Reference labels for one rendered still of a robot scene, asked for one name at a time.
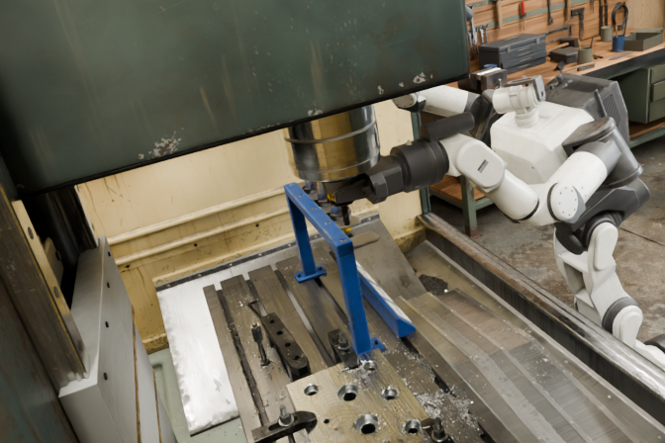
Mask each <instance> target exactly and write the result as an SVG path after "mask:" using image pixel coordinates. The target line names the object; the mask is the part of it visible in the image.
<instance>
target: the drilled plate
mask: <svg viewBox="0 0 665 443"><path fill-rule="evenodd" d="M360 360H361V361H363V362H364V361H366V362H367V363H365V362H364V364H363V363H362V362H361V361H360ZM377 361H378V362H377ZM360 363H361V364H360ZM359 364H360V365H362V364H363V365H362V366H363V367H361V369H359V370H357V371H356V372H355V373H354V375H353V374H352V373H353V372H352V373H348V369H349V368H348V369H345V368H347V367H345V366H344V364H343V362H342V363H340V364H337V365H335V366H332V367H330V368H327V369H325V370H322V371H321V372H318V373H316V374H313V375H311V376H308V377H306V378H303V379H301V380H298V381H296V382H293V383H291V384H288V385H286V389H287V393H288V396H289V400H290V402H291V404H292V407H293V409H294V411H295V412H296V411H300V410H305V411H310V412H315V415H316V413H317V421H315V422H314V423H313V424H312V425H311V426H309V427H307V428H304V429H302V430H303V433H304V435H305V437H306V440H307V442H308V443H388V440H389V441H390V442H389V443H429V442H428V440H427V438H426V437H425V436H424V434H422V432H421V426H420V423H418V421H419V420H420V421H422V420H424V419H427V418H430V417H429V415H428V414H427V412H426V411H425V410H424V408H423V407H422V406H421V404H420V403H419V402H418V400H417V399H416V398H415V396H414V395H413V394H412V392H411V391H410V389H409V388H408V387H407V385H406V384H405V383H404V381H403V380H402V379H401V377H400V376H399V375H398V373H397V372H396V371H395V369H394V368H393V367H392V365H391V364H390V363H389V361H388V360H387V359H386V357H385V356H384V355H383V353H382V352H381V350H380V349H379V348H377V349H375V350H372V351H370V352H367V353H365V354H362V355H360V356H358V365H359ZM360 365H359V366H358V367H356V368H357V369H358V368H359V367H360ZM343 368H344V369H345V370H343ZM377 368H379V370H377V371H375V372H374V370H375V369H377ZM350 370H353V369H349V371H350ZM362 370H363V371H362ZM364 370H365V371H364ZM369 370H370V371H371V370H372V373H371V374H370V373H368V375H366V374H367V371H369ZM342 372H343V373H342ZM344 372H345V373H344ZM347 374H348V375H347ZM345 376H347V377H345ZM353 376H355V377H353ZM352 377H353V378H352ZM361 377H362V378H361ZM351 378H352V379H351ZM359 380H360V381H359ZM345 382H348V383H345ZM356 382H357V383H356ZM359 382H360V384H359ZM309 383H311V385H309ZM312 383H314V384H315V386H314V385H312ZM316 383H317V384H320V386H317V384H316ZM343 384H344V385H343ZM355 384H356V385H355ZM357 384H359V385H357ZM391 385H393V386H391ZM359 386H361V387H362V388H361V387H359ZM321 387H322V388H321ZM395 387H396V389H395ZM368 388H369V389H368ZM382 388H383V389H382ZM384 388H385V391H384ZM386 388H387V389H386ZM337 389H338V391H337ZM367 389H368V390H367ZM374 392H375V393H374ZM316 393H318V394H316ZM381 393H382V395H381ZM380 396H381V397H380ZM390 402H391V403H390ZM393 402H394V403H393ZM405 402H406V403H405ZM387 405H388V407H386V406H387ZM406 405H407V407H406ZM399 406H400V408H399ZM394 407H396V408H394ZM395 409H396V410H395ZM397 409H398V410H399V411H398V410H397ZM407 410H408V411H407ZM372 411H373V412H375V414H377V415H378V416H377V415H374V416H373V414H374V413H373V414H372V413H371V414H370V412H372ZM360 412H361V413H364V415H365V416H364V415H361V416H362V417H361V416H360ZM366 412H368V414H366ZM380 414H381V415H380ZM403 414H404V415H405V416H404V417H403ZM400 415H401V416H402V417H401V416H400ZM319 416H320V417H319ZM398 416H400V418H399V417H398ZM332 417H333V418H332ZM347 417H348V418H347ZM355 417H357V420H356V421H355V422H356V423H354V422H353V421H354V420H355V419H354V418H355ZM377 417H378V418H377ZM379 417H381V418H379ZM397 417H398V418H399V419H398V418H397ZM408 417H411V418H413V420H410V419H409V421H407V419H408ZM396 418H397V420H396ZM383 419H384V420H383ZM381 420H382V421H381ZM395 420H396V422H395ZM415 420H417V421H415ZM348 421H349V422H348ZM401 421H403V422H402V425H401ZM404 421H405V422H406V423H404ZM384 422H386V425H385V423H384ZM352 423H354V424H355V426H354V424H352ZM383 423H384V424H383ZM338 425H340V426H339V427H337V428H336V429H335V428H334V427H336V426H338ZM384 425H385V426H384ZM349 426H352V427H349ZM380 426H381V427H380ZM401 426H402V427H401ZM403 426H404V427H403ZM378 427H380V429H381V430H379V429H378ZM383 427H384V428H383ZM385 427H386V428H385ZM399 428H400V429H401V428H404V429H405V431H406V433H405V434H404V432H405V431H404V429H403V433H402V432H400V431H401V430H400V429H399ZM355 429H356V430H355ZM384 429H385V430H384ZM352 430H353V431H352ZM356 431H357V433H356ZM375 431H378V432H379V433H377V432H375ZM418 431H419V432H418ZM358 432H359V433H358ZM399 432H400V433H399ZM407 432H409V434H410V433H412V434H410V436H408V434H407ZM362 433H363V434H362ZM370 433H371V434H370ZM414 433H415V434H416V433H417V434H416V436H415V435H414ZM359 434H360V435H359ZM361 434H362V435H361ZM406 434H407V435H406ZM419 434H420V435H419ZM369 435H370V436H369ZM390 435H391V436H390ZM401 435H402V436H401ZM351 438H352V439H351ZM378 438H379V439H378ZM398 438H402V440H404V441H402V440H397V439H398ZM390 439H391V440H390ZM383 440H385V441H384V442H383ZM386 441H387V442H386Z"/></svg>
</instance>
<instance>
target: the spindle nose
mask: <svg viewBox="0 0 665 443"><path fill-rule="evenodd" d="M281 132H282V134H283V141H284V145H285V150H286V154H287V159H288V163H289V166H290V167H291V171H292V174H293V175H294V176H295V177H297V178H299V179H301V180H304V181H309V182H330V181H337V180H342V179H346V178H350V177H353V176H356V175H359V174H361V173H364V172H366V171H368V170H369V169H371V168H372V167H374V166H375V165H376V164H377V163H378V161H379V160H380V158H381V154H380V148H381V146H380V139H379V132H378V126H377V120H376V113H375V106H374V104H373V105H369V106H365V107H362V108H358V109H354V110H351V111H347V112H343V113H340V114H336V115H332V116H329V117H325V118H321V119H318V120H314V121H310V122H307V123H303V124H300V125H297V126H293V127H289V128H286V129H282V130H281Z"/></svg>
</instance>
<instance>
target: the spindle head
mask: <svg viewBox="0 0 665 443"><path fill-rule="evenodd" d="M468 73H470V57H469V44H468V32H467V19H466V6H465V0H0V152H1V155H2V157H3V159H4V162H5V164H6V166H7V168H8V171H9V173H10V175H11V178H12V180H13V182H14V184H15V187H16V189H17V190H18V191H19V192H20V193H23V194H22V198H23V200H25V199H28V198H32V197H35V196H38V195H42V194H46V193H49V192H53V191H57V190H60V189H64V188H68V187H71V186H75V185H79V184H82V183H86V182H90V181H93V180H97V179H101V178H104V177H108V176H112V175H115V174H119V173H123V172H126V171H130V170H134V169H137V168H141V167H145V166H148V165H151V164H155V163H158V162H162V161H166V160H169V159H173V158H177V157H180V156H184V155H188V154H191V153H195V152H199V151H202V150H206V149H210V148H213V147H217V146H221V145H224V144H228V143H232V142H235V141H239V140H243V139H246V138H250V137H254V136H257V135H261V134H265V133H271V132H275V131H278V130H282V129H286V128H289V127H293V126H297V125H300V124H303V123H307V122H310V121H314V120H318V119H321V118H325V117H329V116H332V115H336V114H340V113H343V112H347V111H351V110H354V109H358V108H362V107H365V106H369V105H373V104H376V103H380V102H384V101H387V100H391V99H395V98H398V97H402V96H406V95H409V94H413V93H417V92H420V91H424V90H427V89H430V88H434V87H438V86H441V85H445V84H449V83H452V82H456V81H460V80H463V79H467V78H469V75H468Z"/></svg>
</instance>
